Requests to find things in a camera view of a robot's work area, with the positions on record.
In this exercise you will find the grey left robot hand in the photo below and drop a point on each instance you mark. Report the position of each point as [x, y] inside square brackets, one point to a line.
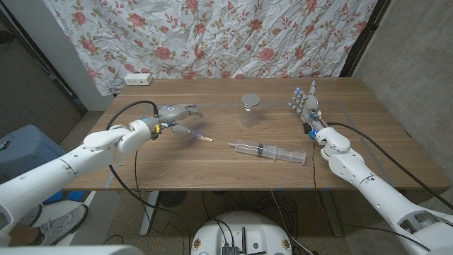
[173, 113]

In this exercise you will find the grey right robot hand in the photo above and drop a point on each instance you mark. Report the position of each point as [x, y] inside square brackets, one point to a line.
[309, 108]

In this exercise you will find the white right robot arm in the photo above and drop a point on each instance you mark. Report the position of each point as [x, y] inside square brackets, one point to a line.
[371, 191]

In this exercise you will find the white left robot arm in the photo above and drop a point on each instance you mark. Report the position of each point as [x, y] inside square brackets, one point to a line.
[70, 166]

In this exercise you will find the clear plastic syringe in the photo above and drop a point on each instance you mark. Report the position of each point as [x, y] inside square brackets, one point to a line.
[269, 151]

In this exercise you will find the grey metal jar lid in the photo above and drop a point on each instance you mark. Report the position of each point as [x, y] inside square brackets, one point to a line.
[250, 99]

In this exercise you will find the clear plastic jar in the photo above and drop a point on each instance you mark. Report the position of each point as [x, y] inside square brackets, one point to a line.
[250, 116]

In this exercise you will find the grey tape outline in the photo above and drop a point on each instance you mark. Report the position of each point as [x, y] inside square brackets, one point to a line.
[219, 105]

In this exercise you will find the white power strip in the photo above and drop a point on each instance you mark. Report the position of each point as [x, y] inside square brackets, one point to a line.
[138, 79]

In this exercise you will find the black round fan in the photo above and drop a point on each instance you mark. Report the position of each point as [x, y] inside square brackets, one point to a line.
[172, 198]

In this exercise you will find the floral backdrop cloth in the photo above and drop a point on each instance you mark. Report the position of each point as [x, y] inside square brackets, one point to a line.
[212, 35]

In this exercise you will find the black backdrop stand pole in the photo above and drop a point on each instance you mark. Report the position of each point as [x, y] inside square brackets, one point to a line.
[364, 35]

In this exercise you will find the white table leg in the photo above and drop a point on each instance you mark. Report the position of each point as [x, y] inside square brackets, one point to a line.
[332, 216]
[148, 212]

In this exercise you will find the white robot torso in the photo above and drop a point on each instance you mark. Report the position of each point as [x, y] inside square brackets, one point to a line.
[244, 233]

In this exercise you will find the blue plastic bin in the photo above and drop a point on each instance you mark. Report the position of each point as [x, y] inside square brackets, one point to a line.
[28, 152]

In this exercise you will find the grey sneaker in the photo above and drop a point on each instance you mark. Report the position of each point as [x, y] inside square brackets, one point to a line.
[60, 223]

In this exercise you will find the person leg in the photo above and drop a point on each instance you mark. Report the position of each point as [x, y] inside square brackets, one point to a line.
[23, 235]

